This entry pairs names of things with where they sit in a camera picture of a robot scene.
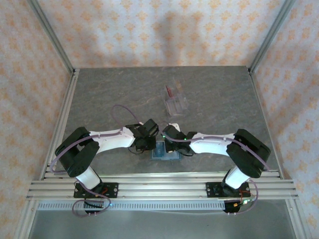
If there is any teal square box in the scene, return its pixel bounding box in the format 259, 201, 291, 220
150, 140, 180, 161

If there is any clear acrylic card stand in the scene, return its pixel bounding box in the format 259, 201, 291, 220
163, 77, 189, 118

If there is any wide aluminium mounting beam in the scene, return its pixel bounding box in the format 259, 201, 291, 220
26, 179, 299, 201

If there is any orange patterned fabric backdrop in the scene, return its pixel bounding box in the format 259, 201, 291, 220
0, 0, 319, 239

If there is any aluminium table edge rail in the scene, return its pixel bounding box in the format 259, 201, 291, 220
39, 170, 284, 181

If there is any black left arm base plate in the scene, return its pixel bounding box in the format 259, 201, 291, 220
73, 182, 119, 199

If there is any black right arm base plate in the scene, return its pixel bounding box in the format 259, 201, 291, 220
205, 181, 251, 199

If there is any grey slotted cable duct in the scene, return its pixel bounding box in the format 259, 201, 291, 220
37, 200, 226, 212

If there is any black wiring bracket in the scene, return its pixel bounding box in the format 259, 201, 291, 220
83, 200, 106, 217
222, 199, 251, 215

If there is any aluminium side rail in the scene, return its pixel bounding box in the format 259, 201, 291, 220
248, 67, 285, 179
39, 68, 80, 180

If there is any aluminium frame post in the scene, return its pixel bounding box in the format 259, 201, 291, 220
248, 0, 297, 74
26, 0, 77, 74

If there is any aluminium frame leg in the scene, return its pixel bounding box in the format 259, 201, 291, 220
285, 199, 311, 239
14, 199, 38, 239

